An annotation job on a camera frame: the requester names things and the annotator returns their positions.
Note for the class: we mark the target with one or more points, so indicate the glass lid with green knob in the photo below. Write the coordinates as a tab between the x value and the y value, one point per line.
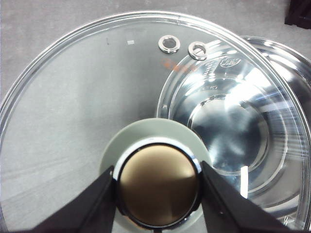
154	96

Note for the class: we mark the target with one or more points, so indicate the black plate rack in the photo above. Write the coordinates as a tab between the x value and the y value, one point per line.
299	14

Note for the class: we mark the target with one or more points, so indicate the grey table mat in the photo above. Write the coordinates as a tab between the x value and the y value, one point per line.
31	28

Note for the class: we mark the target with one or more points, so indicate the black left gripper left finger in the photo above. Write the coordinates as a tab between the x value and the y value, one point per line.
92	210

